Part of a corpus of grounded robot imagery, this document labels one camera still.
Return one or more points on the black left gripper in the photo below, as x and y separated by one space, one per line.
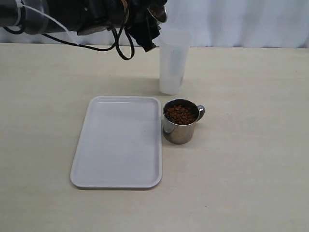
101 15

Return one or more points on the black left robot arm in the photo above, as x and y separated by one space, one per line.
9 14

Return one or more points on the clear plastic tall container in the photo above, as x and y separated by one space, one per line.
173 51

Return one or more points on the white zip tie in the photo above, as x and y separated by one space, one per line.
45 17

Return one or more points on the white curtain backdrop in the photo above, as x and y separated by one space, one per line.
212 23

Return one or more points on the white plastic tray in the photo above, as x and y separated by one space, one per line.
120 144

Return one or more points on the steel mug with kibble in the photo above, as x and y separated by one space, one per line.
179 120

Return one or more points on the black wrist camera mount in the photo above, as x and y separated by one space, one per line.
144 36

